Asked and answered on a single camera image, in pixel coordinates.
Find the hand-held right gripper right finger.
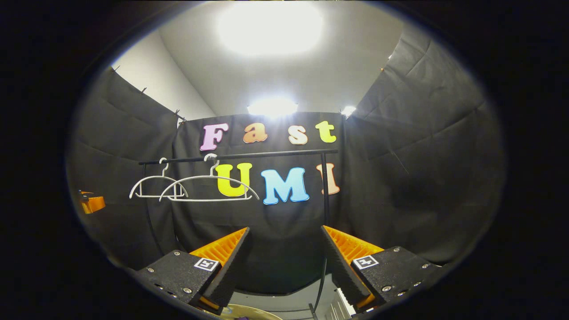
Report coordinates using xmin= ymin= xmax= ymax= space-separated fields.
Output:
xmin=320 ymin=225 xmax=443 ymax=312

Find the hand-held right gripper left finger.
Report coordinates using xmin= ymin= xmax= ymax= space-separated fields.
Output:
xmin=133 ymin=227 xmax=250 ymax=315

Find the beige laundry hamper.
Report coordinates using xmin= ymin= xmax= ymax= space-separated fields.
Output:
xmin=218 ymin=304 xmax=283 ymax=320

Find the white clothes hanger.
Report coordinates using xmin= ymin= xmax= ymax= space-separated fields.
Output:
xmin=159 ymin=153 xmax=260 ymax=203
xmin=129 ymin=157 xmax=189 ymax=199

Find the black clothes rack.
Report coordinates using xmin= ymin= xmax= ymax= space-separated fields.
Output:
xmin=139 ymin=149 xmax=339 ymax=320

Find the white ribbed box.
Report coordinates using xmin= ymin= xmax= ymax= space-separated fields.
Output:
xmin=327 ymin=288 xmax=356 ymax=320

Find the black backdrop cloth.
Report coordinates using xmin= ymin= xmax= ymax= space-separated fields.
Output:
xmin=67 ymin=22 xmax=505 ymax=296

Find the ceiling light strip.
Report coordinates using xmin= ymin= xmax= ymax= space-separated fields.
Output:
xmin=247 ymin=99 xmax=299 ymax=118

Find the large ceiling light panel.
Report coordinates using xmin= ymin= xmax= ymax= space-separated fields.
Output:
xmin=217 ymin=4 xmax=324 ymax=57

